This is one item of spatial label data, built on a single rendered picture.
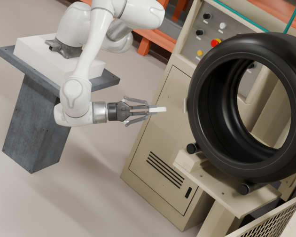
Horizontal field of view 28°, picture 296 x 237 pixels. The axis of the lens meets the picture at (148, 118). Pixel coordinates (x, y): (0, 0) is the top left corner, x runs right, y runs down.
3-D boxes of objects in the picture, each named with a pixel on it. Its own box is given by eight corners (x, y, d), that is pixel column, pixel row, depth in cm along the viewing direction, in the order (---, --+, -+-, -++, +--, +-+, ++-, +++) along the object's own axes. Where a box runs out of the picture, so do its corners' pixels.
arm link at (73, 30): (56, 29, 326) (68, -6, 317) (87, 40, 331) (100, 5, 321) (54, 41, 312) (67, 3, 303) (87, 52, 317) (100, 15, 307)
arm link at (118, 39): (94, 19, 329) (130, 32, 334) (86, 47, 326) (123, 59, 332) (128, -18, 255) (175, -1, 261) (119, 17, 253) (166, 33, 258)
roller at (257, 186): (277, 173, 258) (280, 164, 256) (286, 177, 255) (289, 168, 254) (236, 192, 231) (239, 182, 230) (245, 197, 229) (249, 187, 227)
